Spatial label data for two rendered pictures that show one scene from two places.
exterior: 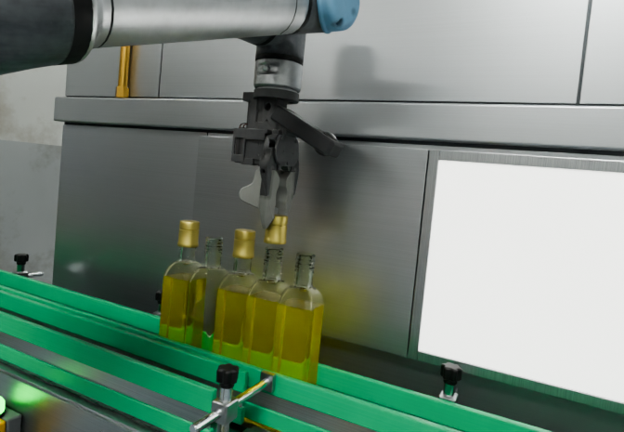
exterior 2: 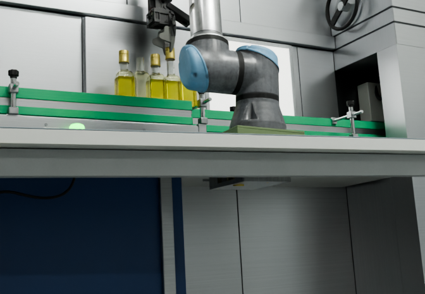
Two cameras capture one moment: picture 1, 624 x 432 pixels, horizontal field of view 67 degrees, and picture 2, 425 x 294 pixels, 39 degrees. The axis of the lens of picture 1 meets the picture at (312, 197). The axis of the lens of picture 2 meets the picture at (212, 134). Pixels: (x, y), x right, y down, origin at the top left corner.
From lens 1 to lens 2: 1.89 m
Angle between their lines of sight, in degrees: 57
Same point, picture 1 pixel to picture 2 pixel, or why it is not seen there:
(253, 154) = (163, 19)
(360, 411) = (224, 114)
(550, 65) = (231, 9)
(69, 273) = not seen: outside the picture
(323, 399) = (210, 113)
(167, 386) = (170, 104)
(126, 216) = (19, 65)
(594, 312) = not seen: hidden behind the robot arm
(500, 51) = not seen: hidden behind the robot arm
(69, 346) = (107, 98)
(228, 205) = (110, 55)
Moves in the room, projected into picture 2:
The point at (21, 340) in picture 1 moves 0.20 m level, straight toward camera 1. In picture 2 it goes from (66, 102) to (133, 97)
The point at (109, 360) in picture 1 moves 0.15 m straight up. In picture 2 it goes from (136, 100) to (135, 54)
